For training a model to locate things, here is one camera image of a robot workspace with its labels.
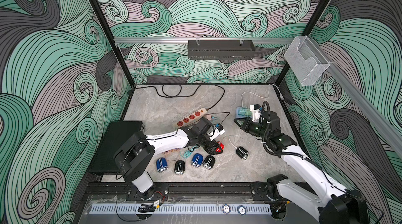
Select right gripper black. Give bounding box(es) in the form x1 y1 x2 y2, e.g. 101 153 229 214
233 117 269 140

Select beige power strip red sockets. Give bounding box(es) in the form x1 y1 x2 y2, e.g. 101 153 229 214
173 108 207 129

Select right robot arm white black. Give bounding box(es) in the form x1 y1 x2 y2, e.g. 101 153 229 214
234 111 369 224

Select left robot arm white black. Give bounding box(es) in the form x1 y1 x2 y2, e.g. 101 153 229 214
113 117 225 195

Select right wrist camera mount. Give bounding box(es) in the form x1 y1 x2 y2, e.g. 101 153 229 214
249 104 262 124

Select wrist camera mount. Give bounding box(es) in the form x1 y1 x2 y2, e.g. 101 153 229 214
249 104 262 124
213 123 225 138

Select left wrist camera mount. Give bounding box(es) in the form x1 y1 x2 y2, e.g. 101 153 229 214
213 123 225 138

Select white USB cable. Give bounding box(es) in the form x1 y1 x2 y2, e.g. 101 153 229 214
227 134 241 150

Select black power strip cable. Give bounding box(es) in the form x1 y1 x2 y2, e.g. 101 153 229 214
127 84 226 112

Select white power strip cable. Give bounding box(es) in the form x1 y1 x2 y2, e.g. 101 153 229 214
241 83 285 109

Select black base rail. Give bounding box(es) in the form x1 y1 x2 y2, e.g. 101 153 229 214
85 182 282 202

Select black wall shelf tray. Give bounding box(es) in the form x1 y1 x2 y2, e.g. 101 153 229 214
187 40 256 61

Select clear acrylic wall holder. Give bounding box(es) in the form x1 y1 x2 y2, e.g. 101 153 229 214
284 36 330 86

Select aluminium wall rail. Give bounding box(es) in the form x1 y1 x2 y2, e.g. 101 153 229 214
113 37 294 45

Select perforated white cable duct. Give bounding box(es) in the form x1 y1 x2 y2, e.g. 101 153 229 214
89 203 272 216

